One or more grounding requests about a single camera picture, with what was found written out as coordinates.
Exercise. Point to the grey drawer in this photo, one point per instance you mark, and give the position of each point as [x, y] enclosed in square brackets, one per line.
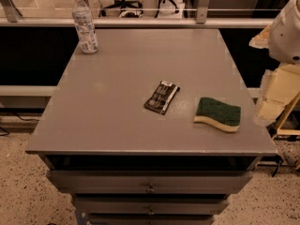
[151, 205]
[146, 182]
[98, 219]

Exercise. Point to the black snack packet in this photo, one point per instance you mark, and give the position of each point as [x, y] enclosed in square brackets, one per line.
[160, 100]

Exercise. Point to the grey metal railing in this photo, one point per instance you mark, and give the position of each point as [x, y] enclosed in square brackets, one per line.
[154, 13]

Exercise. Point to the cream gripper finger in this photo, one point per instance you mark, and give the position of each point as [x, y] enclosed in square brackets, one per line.
[261, 41]
[278, 89]

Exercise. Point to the grey drawer cabinet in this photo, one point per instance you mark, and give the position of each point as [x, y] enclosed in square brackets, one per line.
[96, 121]

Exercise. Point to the yellow wooden stand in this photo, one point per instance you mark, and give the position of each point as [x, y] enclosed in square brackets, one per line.
[279, 131]

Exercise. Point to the clear plastic water bottle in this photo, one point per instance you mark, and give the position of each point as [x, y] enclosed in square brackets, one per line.
[85, 28]

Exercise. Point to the top grey drawer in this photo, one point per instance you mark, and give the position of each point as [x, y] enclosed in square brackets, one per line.
[146, 182]

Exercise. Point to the green and yellow sponge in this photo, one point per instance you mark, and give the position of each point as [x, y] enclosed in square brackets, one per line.
[218, 114]

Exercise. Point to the bottom grey drawer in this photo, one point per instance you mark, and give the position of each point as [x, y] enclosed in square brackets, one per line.
[98, 219]

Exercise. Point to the middle grey drawer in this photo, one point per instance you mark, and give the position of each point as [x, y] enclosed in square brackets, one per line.
[151, 205]

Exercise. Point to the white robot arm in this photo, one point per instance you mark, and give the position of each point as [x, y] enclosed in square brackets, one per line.
[284, 38]

